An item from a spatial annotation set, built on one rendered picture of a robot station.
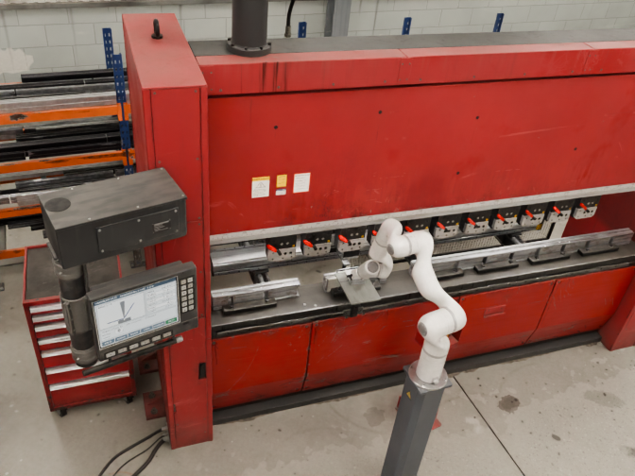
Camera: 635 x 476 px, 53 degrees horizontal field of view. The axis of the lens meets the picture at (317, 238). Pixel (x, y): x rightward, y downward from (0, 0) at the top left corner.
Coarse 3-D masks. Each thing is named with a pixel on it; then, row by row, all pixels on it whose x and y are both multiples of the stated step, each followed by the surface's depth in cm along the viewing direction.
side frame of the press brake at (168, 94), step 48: (144, 48) 269; (144, 96) 240; (192, 96) 247; (144, 144) 265; (192, 144) 259; (192, 192) 273; (192, 240) 288; (192, 336) 324; (192, 384) 347; (192, 432) 372
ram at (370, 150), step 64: (256, 128) 288; (320, 128) 299; (384, 128) 311; (448, 128) 324; (512, 128) 338; (576, 128) 354; (320, 192) 322; (384, 192) 336; (448, 192) 351; (512, 192) 368
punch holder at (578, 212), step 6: (576, 198) 395; (582, 198) 391; (588, 198) 393; (594, 198) 395; (576, 204) 396; (588, 204) 396; (594, 204) 398; (576, 210) 397; (582, 210) 397; (594, 210) 401; (576, 216) 399; (582, 216) 401; (588, 216) 403
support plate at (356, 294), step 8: (344, 272) 365; (344, 280) 359; (368, 280) 361; (344, 288) 354; (352, 288) 355; (360, 288) 355; (368, 288) 356; (352, 296) 350; (360, 296) 350; (368, 296) 351; (376, 296) 351; (352, 304) 345
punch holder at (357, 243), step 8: (336, 232) 349; (344, 232) 344; (352, 232) 346; (360, 232) 348; (336, 240) 352; (352, 240) 349; (360, 240) 351; (336, 248) 353; (344, 248) 351; (352, 248) 353; (360, 248) 355
